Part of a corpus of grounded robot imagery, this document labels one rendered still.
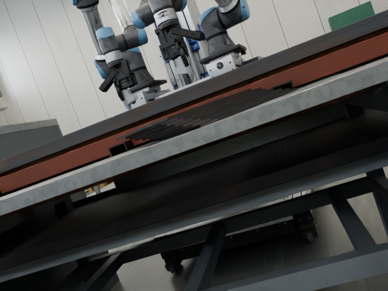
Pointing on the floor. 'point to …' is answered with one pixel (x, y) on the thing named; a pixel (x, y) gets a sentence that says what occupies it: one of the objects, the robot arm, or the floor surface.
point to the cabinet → (351, 15)
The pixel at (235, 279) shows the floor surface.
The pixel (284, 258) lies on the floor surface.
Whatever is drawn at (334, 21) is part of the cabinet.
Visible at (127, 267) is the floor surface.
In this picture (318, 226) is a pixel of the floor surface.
